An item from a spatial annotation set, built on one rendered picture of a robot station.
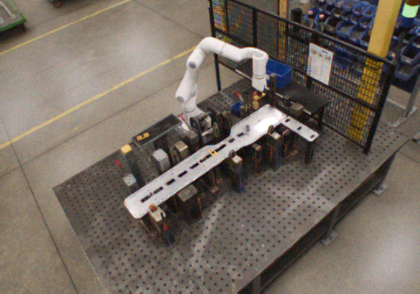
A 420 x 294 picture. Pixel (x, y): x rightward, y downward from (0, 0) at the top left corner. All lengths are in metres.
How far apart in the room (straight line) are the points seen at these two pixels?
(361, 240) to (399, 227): 0.38
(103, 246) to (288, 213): 1.32
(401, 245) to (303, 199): 1.14
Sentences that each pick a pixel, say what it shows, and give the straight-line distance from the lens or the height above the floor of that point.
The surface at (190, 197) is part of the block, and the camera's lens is 2.19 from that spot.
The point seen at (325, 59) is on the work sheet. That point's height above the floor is 1.36.
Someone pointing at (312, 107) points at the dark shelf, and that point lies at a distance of 2.74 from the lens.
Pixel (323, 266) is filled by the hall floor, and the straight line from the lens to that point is 3.10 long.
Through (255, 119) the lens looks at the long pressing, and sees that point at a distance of 2.65.
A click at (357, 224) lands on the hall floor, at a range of 3.35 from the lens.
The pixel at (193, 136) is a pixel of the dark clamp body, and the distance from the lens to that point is 2.45.
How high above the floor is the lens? 2.80
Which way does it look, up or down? 45 degrees down
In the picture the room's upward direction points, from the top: 9 degrees counter-clockwise
